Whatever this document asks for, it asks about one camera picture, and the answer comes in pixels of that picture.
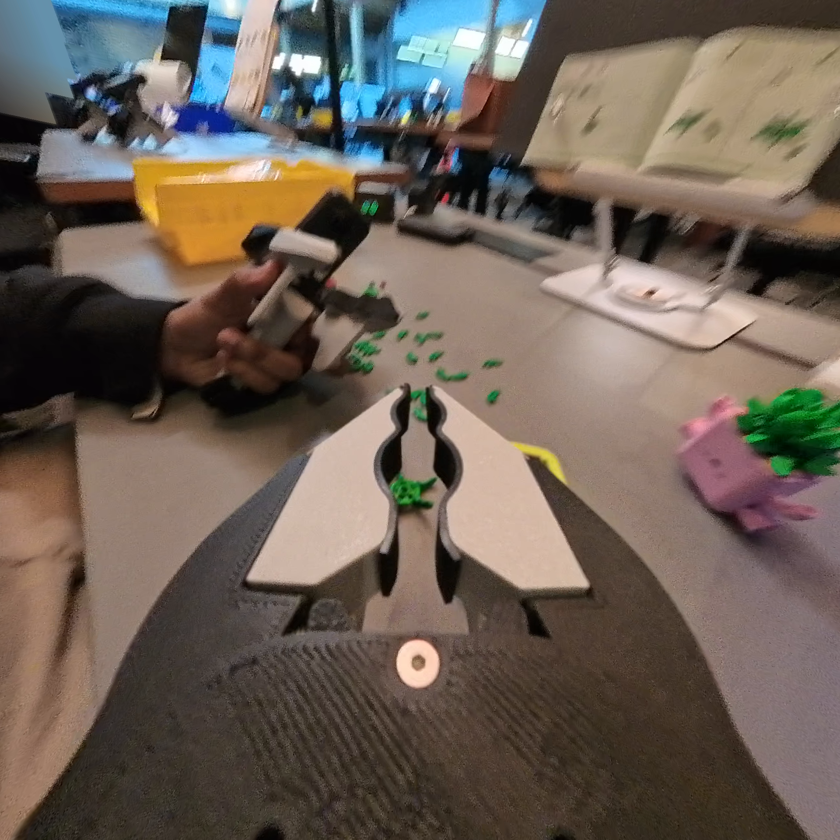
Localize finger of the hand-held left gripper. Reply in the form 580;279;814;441
311;289;403;374

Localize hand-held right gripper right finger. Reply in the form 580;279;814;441
425;385;592;627

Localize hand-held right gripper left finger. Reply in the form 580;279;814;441
246;384;412;626

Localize green spiky plant stem piece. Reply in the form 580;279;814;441
388;474;439;511

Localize person's left forearm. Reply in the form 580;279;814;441
0;266;188;421

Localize person's left hand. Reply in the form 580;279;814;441
161;261;322;395

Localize black device with green light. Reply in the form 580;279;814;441
357;182;396;224

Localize black flat device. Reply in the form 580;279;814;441
397;213;475;245

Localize yellow plastic bin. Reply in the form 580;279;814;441
133;157;358;266

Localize group of green leaf pieces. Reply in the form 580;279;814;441
348;281;505;421

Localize pink toy flower pot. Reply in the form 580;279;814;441
676;387;840;532

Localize person's beige trousers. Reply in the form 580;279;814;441
0;420;99;840

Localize open instruction booklet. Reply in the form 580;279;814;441
521;29;840;204

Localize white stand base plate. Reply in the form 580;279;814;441
521;157;815;349

